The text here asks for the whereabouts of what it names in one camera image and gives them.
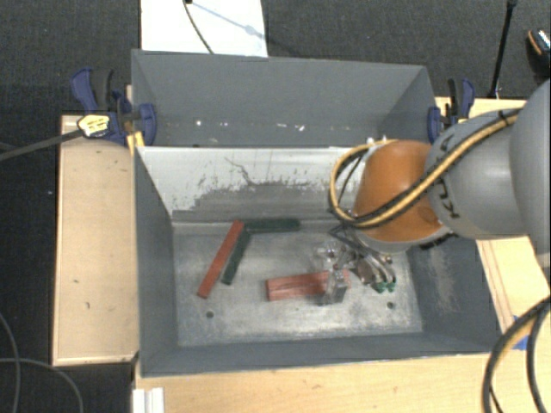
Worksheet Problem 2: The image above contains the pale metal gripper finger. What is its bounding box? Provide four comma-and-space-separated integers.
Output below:
313, 238, 346, 274
319, 268, 351, 306

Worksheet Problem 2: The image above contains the short red-brown flat block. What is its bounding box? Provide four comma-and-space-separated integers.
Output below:
265, 271, 333, 303

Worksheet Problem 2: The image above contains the grey metal bin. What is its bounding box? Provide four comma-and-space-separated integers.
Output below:
130, 48, 503, 378

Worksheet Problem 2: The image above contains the dark green flat block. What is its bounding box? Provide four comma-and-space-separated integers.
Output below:
243, 217, 302, 234
220, 226, 253, 287

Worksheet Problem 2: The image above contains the long red-brown flat block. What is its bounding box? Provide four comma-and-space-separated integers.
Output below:
196, 219, 245, 299

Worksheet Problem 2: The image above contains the pale wood board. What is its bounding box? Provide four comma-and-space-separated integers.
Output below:
51, 114, 141, 367

